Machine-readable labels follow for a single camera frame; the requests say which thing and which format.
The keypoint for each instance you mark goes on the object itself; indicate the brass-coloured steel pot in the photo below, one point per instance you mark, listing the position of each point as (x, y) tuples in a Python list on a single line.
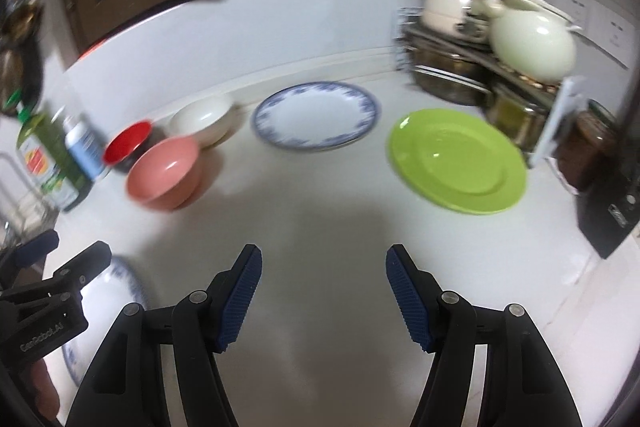
[(515, 117)]

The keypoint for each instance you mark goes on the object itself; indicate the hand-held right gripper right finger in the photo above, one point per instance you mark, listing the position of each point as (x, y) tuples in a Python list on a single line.
[(407, 302)]

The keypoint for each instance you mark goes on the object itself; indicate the red bowl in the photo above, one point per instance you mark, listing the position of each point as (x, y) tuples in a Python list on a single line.
[(125, 144)]

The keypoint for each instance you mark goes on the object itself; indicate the white spray bottle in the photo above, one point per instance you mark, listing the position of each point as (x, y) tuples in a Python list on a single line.
[(82, 144)]

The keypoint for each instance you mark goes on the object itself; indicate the white plastic board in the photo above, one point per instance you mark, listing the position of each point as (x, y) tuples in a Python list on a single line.
[(557, 122)]

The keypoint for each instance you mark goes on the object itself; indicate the pink bowl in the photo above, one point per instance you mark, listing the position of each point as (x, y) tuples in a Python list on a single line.
[(160, 172)]

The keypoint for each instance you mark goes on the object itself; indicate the black box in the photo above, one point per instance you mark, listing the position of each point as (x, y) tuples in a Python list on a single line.
[(607, 212)]

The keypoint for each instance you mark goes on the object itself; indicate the small orange object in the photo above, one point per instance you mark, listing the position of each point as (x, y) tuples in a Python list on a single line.
[(90, 50)]

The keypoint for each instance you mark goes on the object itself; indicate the large white ceramic pot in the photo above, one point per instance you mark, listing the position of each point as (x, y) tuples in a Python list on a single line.
[(532, 42)]

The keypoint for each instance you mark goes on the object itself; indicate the green oil bottle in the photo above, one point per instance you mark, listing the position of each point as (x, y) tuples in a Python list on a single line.
[(50, 157)]

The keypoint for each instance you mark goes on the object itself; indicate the glass jar with dark contents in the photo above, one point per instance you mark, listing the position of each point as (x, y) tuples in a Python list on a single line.
[(585, 147)]

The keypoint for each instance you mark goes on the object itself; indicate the person's left hand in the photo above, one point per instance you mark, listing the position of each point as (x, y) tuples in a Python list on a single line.
[(44, 387)]

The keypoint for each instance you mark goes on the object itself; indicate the white wall socket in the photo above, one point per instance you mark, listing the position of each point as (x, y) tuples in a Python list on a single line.
[(580, 7)]

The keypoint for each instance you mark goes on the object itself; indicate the green plate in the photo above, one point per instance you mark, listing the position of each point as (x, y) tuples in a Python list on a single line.
[(457, 159)]

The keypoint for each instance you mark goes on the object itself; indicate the white bowl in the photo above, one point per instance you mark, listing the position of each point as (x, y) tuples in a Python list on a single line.
[(202, 117)]

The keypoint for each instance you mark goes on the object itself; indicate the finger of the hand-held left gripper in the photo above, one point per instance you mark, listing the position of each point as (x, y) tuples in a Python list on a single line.
[(35, 248), (87, 264)]

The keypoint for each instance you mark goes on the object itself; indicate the metal pot shelf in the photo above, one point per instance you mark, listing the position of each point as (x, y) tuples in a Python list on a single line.
[(406, 42)]

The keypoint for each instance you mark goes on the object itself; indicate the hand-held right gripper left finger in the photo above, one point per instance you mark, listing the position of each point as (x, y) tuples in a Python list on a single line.
[(240, 297)]

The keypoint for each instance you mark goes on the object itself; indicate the blue-rimmed white plate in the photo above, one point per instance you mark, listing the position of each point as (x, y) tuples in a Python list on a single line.
[(315, 117), (107, 294)]

